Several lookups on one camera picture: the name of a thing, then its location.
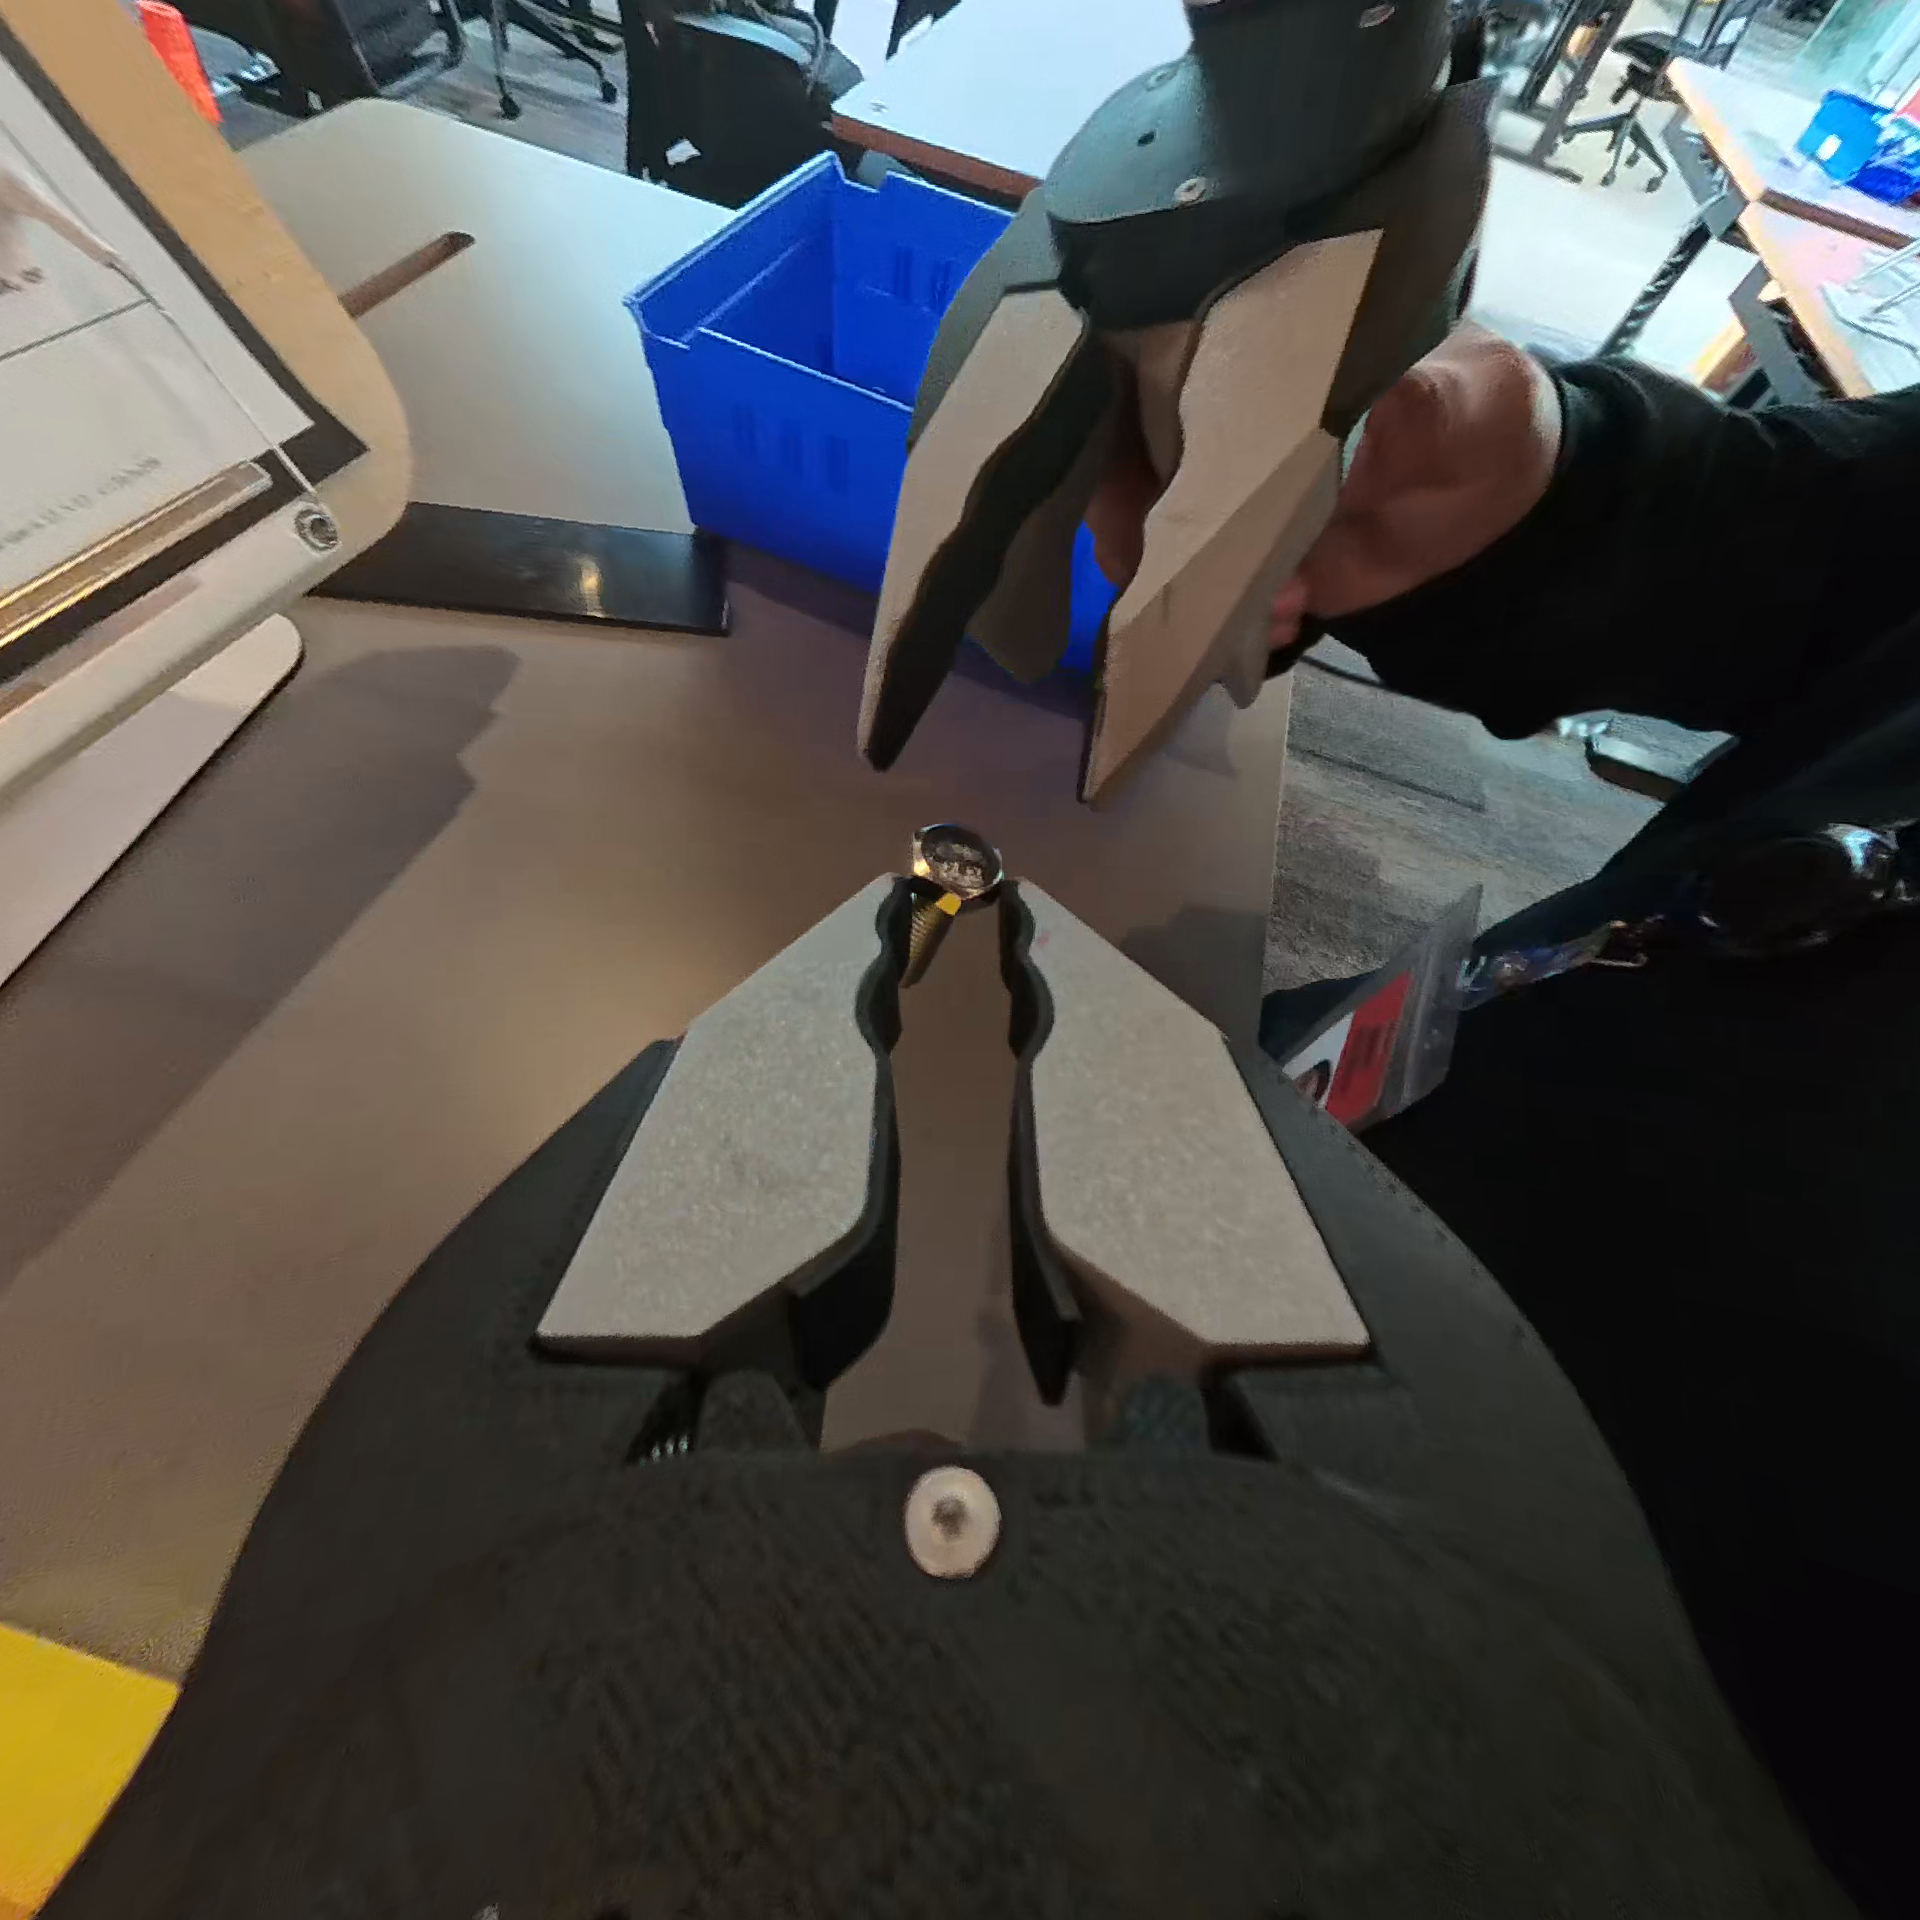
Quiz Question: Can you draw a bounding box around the blue plastic bin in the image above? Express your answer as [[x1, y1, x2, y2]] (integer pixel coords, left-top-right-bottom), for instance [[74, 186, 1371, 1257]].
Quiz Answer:
[[625, 151, 1125, 680]]

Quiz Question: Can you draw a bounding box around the blue lanyard with metal clip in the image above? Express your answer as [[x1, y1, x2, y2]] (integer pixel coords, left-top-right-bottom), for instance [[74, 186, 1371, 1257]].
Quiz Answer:
[[1463, 822, 1920, 996]]

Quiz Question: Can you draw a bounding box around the silver bolt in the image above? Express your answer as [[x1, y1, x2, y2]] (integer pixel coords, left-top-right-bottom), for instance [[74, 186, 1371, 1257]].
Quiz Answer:
[[897, 820, 1003, 993]]

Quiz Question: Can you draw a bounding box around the black office chair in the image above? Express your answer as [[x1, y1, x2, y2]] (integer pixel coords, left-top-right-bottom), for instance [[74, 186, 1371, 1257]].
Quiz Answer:
[[1593, 28, 1714, 194], [619, 0, 867, 210]]

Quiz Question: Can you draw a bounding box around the white office table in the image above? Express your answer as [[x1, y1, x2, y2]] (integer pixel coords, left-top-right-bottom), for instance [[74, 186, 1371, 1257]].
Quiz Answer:
[[829, 0, 1202, 201]]

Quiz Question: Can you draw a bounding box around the wooden office table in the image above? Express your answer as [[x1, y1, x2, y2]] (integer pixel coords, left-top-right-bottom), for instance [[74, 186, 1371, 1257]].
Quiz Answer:
[[1663, 58, 1920, 405]]

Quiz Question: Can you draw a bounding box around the clear badge holder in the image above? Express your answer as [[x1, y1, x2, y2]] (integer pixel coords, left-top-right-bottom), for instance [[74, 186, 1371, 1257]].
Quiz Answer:
[[1283, 886, 1486, 1132]]

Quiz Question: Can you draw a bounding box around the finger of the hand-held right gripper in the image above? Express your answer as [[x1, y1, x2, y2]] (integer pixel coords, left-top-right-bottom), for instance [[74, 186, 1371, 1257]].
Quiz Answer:
[[858, 285, 1091, 774], [1080, 225, 1389, 809]]

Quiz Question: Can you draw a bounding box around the yellow flat sheet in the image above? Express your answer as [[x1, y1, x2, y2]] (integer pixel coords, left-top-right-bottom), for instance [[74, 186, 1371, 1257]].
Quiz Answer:
[[0, 1625, 182, 1920]]

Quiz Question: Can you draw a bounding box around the wooden sign stand with paper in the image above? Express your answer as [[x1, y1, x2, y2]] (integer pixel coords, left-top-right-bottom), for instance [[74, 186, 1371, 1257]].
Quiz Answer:
[[0, 0, 413, 985]]

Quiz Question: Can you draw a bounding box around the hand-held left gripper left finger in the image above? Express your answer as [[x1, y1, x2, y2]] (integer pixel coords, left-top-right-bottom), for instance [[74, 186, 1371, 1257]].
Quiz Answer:
[[535, 873, 906, 1390]]

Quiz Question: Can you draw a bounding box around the orange traffic cone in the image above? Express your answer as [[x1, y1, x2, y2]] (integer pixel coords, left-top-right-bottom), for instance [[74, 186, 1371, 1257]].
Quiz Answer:
[[134, 0, 224, 126]]

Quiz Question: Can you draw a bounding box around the flat black plate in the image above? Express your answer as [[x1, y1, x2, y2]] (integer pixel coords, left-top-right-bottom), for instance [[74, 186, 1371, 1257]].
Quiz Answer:
[[312, 502, 733, 638]]

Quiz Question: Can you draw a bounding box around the small blue bin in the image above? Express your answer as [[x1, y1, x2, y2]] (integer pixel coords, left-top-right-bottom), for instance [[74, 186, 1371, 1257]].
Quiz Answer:
[[1795, 91, 1920, 208]]

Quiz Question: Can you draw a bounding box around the person's right hand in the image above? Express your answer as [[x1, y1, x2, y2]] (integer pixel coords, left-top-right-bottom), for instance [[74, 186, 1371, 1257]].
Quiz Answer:
[[1095, 322, 1562, 677]]

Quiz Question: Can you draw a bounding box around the person's dark clothing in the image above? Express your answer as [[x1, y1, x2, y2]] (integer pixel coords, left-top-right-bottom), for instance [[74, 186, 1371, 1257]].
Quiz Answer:
[[1260, 706, 1920, 1920]]

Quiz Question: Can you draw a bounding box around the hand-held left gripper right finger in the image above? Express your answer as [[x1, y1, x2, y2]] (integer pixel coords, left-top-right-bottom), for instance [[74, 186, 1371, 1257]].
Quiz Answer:
[[1009, 879, 1374, 1404]]

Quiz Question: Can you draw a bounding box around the person's right forearm black sleeve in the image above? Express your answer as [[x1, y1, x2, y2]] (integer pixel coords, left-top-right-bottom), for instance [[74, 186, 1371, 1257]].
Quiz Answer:
[[1319, 357, 1920, 741]]

